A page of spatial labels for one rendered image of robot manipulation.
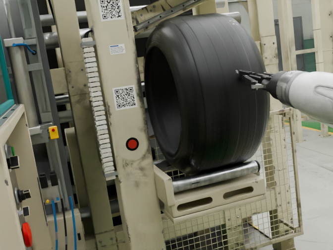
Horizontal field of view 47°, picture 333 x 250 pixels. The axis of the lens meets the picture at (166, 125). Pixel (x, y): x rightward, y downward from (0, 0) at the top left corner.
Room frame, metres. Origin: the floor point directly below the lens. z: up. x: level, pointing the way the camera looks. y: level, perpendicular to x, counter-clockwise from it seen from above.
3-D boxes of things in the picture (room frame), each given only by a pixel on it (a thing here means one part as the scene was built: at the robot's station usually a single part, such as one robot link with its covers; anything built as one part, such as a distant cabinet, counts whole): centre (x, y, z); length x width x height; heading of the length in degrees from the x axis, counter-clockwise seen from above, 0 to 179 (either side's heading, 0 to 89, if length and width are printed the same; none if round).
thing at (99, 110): (1.29, 0.22, 1.19); 0.05 x 0.04 x 0.48; 17
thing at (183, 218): (1.43, -0.10, 0.80); 0.37 x 0.36 x 0.02; 17
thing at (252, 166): (1.30, -0.14, 0.90); 0.35 x 0.05 x 0.05; 107
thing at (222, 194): (1.30, -0.14, 0.83); 0.36 x 0.09 x 0.06; 107
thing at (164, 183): (1.38, 0.07, 0.90); 0.40 x 0.03 x 0.10; 17
